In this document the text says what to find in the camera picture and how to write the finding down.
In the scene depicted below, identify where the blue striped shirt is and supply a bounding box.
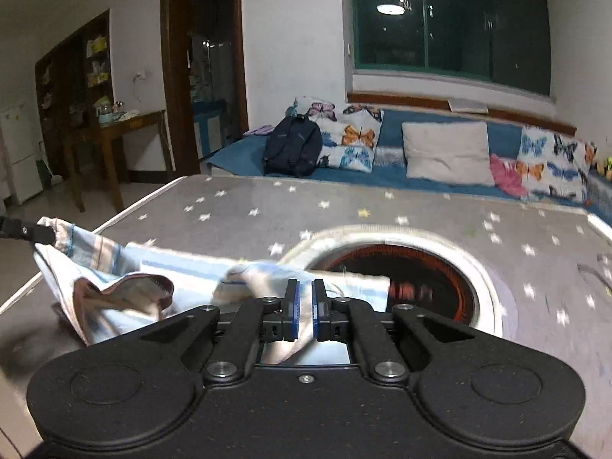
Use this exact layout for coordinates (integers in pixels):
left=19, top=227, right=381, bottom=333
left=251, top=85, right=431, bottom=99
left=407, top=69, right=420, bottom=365
left=33, top=216, right=390, bottom=365

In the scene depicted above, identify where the white refrigerator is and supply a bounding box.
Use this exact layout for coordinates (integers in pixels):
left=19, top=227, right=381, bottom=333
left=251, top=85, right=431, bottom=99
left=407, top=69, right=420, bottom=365
left=1, top=103, right=42, bottom=205

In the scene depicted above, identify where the round orange-lined hole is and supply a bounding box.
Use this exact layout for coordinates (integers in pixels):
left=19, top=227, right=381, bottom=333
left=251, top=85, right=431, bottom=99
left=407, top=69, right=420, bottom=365
left=281, top=225, right=505, bottom=337

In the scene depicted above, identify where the wooden side table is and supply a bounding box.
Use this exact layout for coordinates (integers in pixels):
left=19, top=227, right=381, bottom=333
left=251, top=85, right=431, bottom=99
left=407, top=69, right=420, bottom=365
left=61, top=107, right=174, bottom=214

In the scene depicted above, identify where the dark wooden shelf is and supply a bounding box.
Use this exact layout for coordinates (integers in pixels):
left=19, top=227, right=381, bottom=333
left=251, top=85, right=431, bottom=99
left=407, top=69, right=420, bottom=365
left=35, top=10, right=113, bottom=179

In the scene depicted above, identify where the blue sofa cover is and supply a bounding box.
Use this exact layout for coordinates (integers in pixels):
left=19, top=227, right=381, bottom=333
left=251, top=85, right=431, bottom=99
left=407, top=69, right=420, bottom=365
left=207, top=101, right=611, bottom=221

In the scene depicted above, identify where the dark navy backpack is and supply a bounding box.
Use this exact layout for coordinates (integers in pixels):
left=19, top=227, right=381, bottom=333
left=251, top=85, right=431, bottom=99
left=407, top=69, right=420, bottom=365
left=262, top=115, right=322, bottom=178

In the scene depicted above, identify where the butterfly pillow left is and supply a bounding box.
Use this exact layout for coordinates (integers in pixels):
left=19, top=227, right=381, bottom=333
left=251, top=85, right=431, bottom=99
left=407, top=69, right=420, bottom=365
left=285, top=96, right=385, bottom=173

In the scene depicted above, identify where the butterfly pillow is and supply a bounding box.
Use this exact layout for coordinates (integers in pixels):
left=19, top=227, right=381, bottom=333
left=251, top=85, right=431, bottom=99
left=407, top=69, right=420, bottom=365
left=517, top=127, right=596, bottom=204
left=285, top=96, right=385, bottom=173

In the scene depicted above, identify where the grey plain pillow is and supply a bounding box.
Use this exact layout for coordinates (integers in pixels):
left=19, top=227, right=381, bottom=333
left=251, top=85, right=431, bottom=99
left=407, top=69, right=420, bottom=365
left=402, top=122, right=495, bottom=187

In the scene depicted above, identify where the grey star-patterned mattress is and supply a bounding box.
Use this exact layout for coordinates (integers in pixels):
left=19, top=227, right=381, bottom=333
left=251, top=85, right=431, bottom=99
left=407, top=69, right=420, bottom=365
left=1, top=176, right=611, bottom=458

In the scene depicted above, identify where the pink cloth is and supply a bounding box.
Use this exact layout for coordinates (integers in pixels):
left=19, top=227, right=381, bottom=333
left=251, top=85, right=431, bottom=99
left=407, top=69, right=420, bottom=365
left=490, top=153, right=528, bottom=199

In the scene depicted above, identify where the butterfly pillow right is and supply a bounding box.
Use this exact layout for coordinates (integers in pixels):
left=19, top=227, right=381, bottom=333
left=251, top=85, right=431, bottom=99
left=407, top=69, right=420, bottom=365
left=517, top=127, right=596, bottom=204

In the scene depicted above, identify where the green framed window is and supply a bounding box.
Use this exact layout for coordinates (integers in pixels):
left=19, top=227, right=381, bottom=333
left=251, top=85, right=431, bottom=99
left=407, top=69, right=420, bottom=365
left=352, top=0, right=551, bottom=96

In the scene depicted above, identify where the dark wooden door frame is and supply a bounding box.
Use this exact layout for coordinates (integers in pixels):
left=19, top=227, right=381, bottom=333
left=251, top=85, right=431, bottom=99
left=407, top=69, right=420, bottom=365
left=161, top=0, right=248, bottom=176

